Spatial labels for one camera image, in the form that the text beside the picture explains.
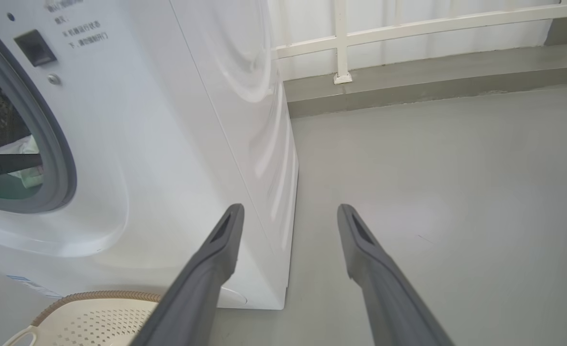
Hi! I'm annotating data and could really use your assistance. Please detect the black door latch slot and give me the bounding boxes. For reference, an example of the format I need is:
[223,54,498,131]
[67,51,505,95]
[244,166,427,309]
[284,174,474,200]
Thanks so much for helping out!
[14,30,57,67]

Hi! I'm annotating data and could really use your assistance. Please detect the white metal railing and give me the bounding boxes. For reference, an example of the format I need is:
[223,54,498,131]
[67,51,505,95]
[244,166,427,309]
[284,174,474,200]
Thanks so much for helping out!
[271,0,567,85]

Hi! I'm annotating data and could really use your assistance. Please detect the grey rubber door gasket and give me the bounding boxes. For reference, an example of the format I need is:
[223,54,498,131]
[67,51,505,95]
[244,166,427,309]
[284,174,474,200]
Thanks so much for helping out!
[0,12,78,214]

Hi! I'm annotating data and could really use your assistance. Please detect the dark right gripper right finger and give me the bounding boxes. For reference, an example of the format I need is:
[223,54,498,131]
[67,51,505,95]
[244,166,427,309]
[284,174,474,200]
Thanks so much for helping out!
[337,204,454,346]

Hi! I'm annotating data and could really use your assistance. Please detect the cream perforated basket brown rim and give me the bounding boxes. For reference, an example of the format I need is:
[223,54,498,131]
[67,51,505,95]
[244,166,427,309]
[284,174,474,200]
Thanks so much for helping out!
[2,290,164,346]

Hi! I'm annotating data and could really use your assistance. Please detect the blue energy label sticker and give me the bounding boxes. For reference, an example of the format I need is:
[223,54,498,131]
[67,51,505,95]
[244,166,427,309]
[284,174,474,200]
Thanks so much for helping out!
[5,275,63,298]

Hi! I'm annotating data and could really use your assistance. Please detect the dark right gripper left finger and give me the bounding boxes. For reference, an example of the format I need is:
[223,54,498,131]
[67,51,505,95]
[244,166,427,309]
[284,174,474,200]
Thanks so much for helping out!
[129,203,245,346]

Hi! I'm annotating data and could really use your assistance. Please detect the red and white garment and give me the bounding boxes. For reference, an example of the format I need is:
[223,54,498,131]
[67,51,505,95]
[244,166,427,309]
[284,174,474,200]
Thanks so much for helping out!
[0,135,43,189]

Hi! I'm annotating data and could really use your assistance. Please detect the round white filter cover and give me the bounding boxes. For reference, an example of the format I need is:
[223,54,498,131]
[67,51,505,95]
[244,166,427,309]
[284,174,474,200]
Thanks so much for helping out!
[218,287,248,307]

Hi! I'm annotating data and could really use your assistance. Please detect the white front-load washing machine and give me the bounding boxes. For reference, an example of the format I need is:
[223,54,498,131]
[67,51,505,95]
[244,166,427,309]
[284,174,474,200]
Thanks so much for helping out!
[0,0,299,310]

